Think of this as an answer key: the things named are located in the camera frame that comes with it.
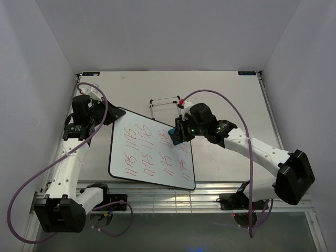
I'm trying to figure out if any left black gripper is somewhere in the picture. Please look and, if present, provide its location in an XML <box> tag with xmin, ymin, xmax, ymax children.
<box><xmin>89</xmin><ymin>97</ymin><xmax>125</xmax><ymax>127</ymax></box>

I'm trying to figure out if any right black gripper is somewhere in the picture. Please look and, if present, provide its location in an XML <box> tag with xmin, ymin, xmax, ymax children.
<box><xmin>172</xmin><ymin>114</ymin><xmax>206</xmax><ymax>143</ymax></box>

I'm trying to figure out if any blue whiteboard eraser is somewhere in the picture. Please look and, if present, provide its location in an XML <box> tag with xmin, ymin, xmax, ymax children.
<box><xmin>168</xmin><ymin>128</ymin><xmax>182</xmax><ymax>145</ymax></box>

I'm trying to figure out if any white whiteboard black frame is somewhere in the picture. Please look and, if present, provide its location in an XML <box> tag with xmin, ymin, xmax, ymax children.
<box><xmin>108</xmin><ymin>110</ymin><xmax>196</xmax><ymax>191</ymax></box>

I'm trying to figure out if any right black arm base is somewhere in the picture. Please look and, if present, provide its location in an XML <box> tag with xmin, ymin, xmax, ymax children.
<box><xmin>216</xmin><ymin>181</ymin><xmax>272</xmax><ymax>211</ymax></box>

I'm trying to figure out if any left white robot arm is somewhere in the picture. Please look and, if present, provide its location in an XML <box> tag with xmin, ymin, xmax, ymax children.
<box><xmin>34</xmin><ymin>95</ymin><xmax>126</xmax><ymax>233</ymax></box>

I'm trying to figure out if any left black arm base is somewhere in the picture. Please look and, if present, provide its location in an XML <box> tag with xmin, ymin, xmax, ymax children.
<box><xmin>76</xmin><ymin>183</ymin><xmax>127</xmax><ymax>214</ymax></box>

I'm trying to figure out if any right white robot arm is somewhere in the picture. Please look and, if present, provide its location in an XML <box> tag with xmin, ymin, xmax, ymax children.
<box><xmin>169</xmin><ymin>101</ymin><xmax>315</xmax><ymax>208</ymax></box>

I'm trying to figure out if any left blue corner label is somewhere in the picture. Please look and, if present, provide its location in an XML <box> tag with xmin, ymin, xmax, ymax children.
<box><xmin>82</xmin><ymin>71</ymin><xmax>100</xmax><ymax>77</ymax></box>

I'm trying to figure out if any blue corner label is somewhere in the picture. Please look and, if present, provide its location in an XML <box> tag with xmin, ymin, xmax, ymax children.
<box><xmin>82</xmin><ymin>71</ymin><xmax>100</xmax><ymax>77</ymax></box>
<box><xmin>237</xmin><ymin>71</ymin><xmax>257</xmax><ymax>76</ymax></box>

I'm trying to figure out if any right blue corner label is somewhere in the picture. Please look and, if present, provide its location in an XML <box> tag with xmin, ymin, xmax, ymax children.
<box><xmin>237</xmin><ymin>71</ymin><xmax>257</xmax><ymax>76</ymax></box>

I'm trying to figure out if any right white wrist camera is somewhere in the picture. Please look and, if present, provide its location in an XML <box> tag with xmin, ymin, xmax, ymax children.
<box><xmin>177</xmin><ymin>99</ymin><xmax>194</xmax><ymax>121</ymax></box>

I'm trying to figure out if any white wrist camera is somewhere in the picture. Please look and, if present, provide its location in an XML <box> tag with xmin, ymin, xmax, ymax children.
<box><xmin>177</xmin><ymin>99</ymin><xmax>194</xmax><ymax>121</ymax></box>
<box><xmin>77</xmin><ymin>85</ymin><xmax>102</xmax><ymax>102</ymax></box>

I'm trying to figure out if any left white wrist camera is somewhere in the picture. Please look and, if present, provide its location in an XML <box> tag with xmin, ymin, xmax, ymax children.
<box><xmin>77</xmin><ymin>85</ymin><xmax>102</xmax><ymax>102</ymax></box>

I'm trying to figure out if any black wire whiteboard stand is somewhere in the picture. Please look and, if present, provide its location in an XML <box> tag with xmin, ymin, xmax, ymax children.
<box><xmin>149</xmin><ymin>95</ymin><xmax>182</xmax><ymax>120</ymax></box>

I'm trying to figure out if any aluminium rail frame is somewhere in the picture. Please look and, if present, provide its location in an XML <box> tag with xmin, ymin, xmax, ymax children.
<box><xmin>29</xmin><ymin>70</ymin><xmax>316</xmax><ymax>215</ymax></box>

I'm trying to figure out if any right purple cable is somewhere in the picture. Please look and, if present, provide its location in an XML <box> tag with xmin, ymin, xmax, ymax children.
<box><xmin>181</xmin><ymin>89</ymin><xmax>274</xmax><ymax>239</ymax></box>

